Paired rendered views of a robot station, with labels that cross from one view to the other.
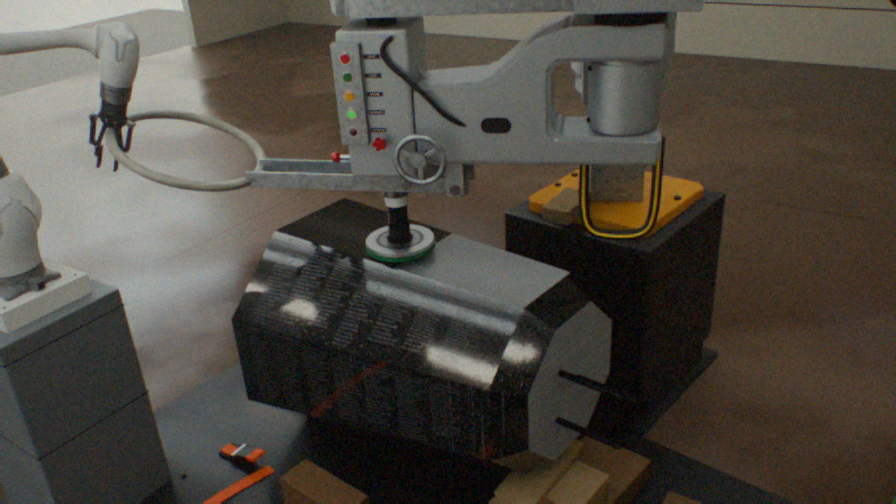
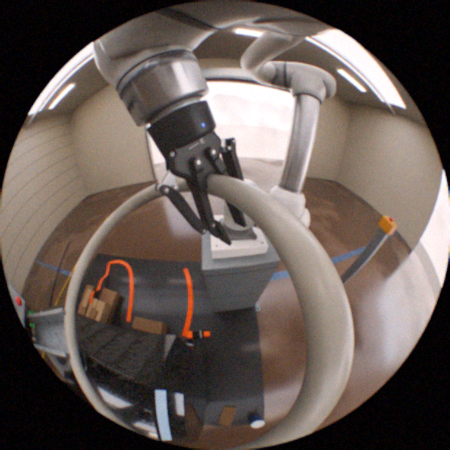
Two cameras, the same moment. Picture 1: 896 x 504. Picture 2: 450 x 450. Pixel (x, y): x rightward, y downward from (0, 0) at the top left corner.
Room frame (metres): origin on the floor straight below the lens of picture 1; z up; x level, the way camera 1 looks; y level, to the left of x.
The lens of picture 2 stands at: (2.52, 0.81, 1.32)
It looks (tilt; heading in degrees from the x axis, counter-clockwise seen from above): 39 degrees down; 135
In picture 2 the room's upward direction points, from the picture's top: straight up
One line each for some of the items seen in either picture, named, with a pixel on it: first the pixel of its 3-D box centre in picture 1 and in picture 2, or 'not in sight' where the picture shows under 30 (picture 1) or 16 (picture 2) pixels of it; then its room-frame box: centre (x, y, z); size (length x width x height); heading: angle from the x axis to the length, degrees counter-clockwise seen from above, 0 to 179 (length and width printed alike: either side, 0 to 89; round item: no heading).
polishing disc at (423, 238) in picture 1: (400, 240); (60, 351); (2.24, 0.07, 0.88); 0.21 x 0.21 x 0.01
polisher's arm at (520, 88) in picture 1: (523, 107); not in sight; (2.13, -0.31, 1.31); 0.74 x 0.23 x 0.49; 76
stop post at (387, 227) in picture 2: not in sight; (354, 269); (3.06, 1.87, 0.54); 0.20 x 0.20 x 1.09; 46
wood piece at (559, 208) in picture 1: (566, 205); not in sight; (2.57, -0.52, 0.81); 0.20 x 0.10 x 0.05; 144
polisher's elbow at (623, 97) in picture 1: (623, 90); not in sight; (2.08, -0.57, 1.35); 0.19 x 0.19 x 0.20
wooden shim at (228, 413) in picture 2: not in sight; (226, 416); (3.05, 0.31, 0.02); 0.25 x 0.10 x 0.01; 124
